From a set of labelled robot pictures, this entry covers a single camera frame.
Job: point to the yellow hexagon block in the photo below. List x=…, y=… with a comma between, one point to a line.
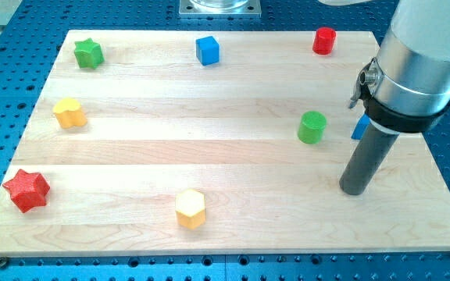
x=190, y=208

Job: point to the green cylinder block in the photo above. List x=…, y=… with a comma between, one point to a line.
x=311, y=127

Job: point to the red star block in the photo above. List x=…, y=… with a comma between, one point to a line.
x=27, y=190

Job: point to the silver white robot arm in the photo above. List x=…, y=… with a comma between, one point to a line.
x=405, y=88

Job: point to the blue cube block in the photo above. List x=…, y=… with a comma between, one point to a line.
x=207, y=50

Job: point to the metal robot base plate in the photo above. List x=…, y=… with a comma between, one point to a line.
x=219, y=8

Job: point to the green star block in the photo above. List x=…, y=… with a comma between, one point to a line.
x=88, y=53

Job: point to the light wooden board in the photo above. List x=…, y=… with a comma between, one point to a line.
x=160, y=123

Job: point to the blue block behind rod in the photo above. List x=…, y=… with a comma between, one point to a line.
x=360, y=127

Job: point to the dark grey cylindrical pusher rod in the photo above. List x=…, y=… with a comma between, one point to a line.
x=366, y=159

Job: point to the red cylinder block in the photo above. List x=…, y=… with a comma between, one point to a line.
x=324, y=40

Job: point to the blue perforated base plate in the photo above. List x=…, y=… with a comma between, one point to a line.
x=32, y=35

